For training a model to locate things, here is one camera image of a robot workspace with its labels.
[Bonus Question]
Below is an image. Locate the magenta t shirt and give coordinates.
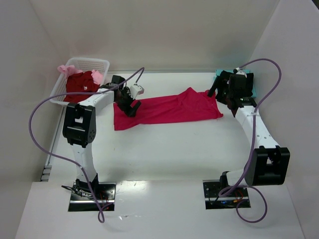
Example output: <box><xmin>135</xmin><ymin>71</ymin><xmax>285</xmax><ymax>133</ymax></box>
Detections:
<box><xmin>114</xmin><ymin>87</ymin><xmax>223</xmax><ymax>131</ymax></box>

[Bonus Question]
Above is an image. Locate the dark red t shirt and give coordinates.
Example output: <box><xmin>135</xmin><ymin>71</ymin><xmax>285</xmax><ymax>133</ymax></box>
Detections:
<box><xmin>64</xmin><ymin>72</ymin><xmax>100</xmax><ymax>103</ymax></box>

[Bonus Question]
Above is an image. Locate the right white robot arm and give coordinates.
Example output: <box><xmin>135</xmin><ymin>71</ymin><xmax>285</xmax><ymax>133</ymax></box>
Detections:
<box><xmin>207</xmin><ymin>71</ymin><xmax>290</xmax><ymax>194</ymax></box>

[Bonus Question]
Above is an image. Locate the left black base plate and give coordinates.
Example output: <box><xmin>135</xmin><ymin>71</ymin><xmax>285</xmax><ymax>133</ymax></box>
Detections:
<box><xmin>62</xmin><ymin>182</ymin><xmax>116</xmax><ymax>212</ymax></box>

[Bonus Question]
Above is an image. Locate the light pink t shirt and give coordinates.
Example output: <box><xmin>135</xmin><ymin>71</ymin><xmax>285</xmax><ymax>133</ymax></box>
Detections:
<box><xmin>57</xmin><ymin>65</ymin><xmax>104</xmax><ymax>85</ymax></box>

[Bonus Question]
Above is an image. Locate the metal table edge bracket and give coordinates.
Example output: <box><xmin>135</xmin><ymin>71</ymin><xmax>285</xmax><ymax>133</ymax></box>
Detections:
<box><xmin>40</xmin><ymin>165</ymin><xmax>52</xmax><ymax>182</ymax></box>

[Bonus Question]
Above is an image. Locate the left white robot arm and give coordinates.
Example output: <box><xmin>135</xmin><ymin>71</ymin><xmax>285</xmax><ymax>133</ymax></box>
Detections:
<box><xmin>62</xmin><ymin>75</ymin><xmax>144</xmax><ymax>195</ymax></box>

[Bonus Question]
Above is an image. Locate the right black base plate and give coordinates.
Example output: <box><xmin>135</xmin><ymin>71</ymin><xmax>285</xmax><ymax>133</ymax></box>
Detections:
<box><xmin>203</xmin><ymin>180</ymin><xmax>251</xmax><ymax>210</ymax></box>

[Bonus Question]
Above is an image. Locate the teal folded t shirt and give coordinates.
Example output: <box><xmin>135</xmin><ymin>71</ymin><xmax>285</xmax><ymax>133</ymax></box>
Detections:
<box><xmin>213</xmin><ymin>69</ymin><xmax>257</xmax><ymax>98</ymax></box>

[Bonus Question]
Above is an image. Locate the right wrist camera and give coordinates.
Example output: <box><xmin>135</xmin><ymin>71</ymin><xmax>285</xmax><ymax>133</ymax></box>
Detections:
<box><xmin>233</xmin><ymin>67</ymin><xmax>247</xmax><ymax>77</ymax></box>

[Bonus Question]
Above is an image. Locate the black folded t shirt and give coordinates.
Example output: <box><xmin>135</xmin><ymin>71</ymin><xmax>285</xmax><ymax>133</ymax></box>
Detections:
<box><xmin>221</xmin><ymin>71</ymin><xmax>254</xmax><ymax>97</ymax></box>

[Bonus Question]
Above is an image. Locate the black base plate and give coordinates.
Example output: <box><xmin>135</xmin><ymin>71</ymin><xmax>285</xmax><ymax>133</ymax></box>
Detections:
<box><xmin>203</xmin><ymin>180</ymin><xmax>251</xmax><ymax>210</ymax></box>
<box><xmin>62</xmin><ymin>182</ymin><xmax>116</xmax><ymax>212</ymax></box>

